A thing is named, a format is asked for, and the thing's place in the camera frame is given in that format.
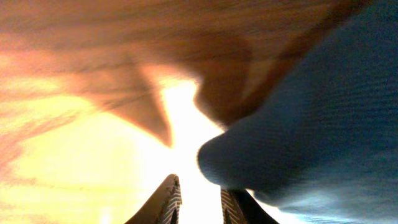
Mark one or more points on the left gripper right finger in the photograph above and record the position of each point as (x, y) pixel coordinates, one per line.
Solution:
(239, 207)

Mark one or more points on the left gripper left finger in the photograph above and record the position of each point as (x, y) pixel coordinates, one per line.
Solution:
(163, 206)

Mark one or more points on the blue polo shirt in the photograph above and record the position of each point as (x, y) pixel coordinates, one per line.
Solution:
(323, 146)

